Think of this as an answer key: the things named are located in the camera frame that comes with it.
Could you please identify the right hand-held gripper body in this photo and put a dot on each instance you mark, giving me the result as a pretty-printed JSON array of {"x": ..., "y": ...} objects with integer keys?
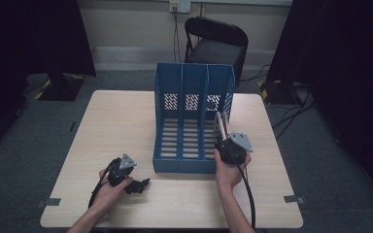
[{"x": 231, "y": 150}]

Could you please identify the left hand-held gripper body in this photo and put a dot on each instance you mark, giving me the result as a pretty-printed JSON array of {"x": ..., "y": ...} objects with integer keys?
[{"x": 120, "y": 171}]

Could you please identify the blue plastic file rack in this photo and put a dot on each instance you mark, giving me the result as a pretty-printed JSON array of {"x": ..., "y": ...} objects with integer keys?
[{"x": 191, "y": 81}]

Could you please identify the person's left hand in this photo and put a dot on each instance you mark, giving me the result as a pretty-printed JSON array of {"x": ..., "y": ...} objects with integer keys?
[{"x": 108, "y": 194}]

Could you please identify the person's right hand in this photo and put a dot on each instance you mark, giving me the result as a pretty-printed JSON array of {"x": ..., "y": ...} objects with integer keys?
[{"x": 228, "y": 176}]

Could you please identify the black stand base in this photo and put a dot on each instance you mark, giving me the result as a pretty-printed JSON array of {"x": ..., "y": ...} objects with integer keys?
[
  {"x": 63, "y": 89},
  {"x": 278, "y": 92}
]

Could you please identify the grey tape strip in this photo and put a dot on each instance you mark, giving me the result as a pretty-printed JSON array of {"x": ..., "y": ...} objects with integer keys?
[
  {"x": 49, "y": 202},
  {"x": 294, "y": 199}
]

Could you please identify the black folding chair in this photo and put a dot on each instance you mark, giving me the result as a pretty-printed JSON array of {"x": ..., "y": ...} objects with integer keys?
[{"x": 217, "y": 48}]

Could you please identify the dark curtain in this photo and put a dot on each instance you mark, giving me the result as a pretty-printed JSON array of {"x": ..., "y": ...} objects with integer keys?
[{"x": 343, "y": 48}]

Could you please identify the white wall socket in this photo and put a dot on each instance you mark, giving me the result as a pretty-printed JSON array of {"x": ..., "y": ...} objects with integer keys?
[{"x": 180, "y": 6}]

